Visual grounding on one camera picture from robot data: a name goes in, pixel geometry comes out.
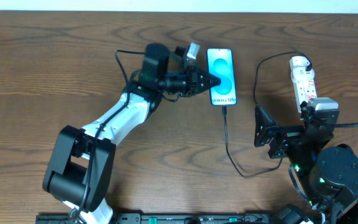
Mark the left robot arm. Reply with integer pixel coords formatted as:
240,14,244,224
42,42,221,223

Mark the white charger adapter plug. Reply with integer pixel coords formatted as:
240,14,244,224
291,67,314,83

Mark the blue Galaxy smartphone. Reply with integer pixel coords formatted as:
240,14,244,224
206,49,237,106

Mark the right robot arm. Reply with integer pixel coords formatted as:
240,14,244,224
254,104,358,223

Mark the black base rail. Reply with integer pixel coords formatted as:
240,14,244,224
35,209,313,224

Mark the white power strip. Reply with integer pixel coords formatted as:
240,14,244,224
289,56,317,113

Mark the black charger cable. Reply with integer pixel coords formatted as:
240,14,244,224
221,51,313,179

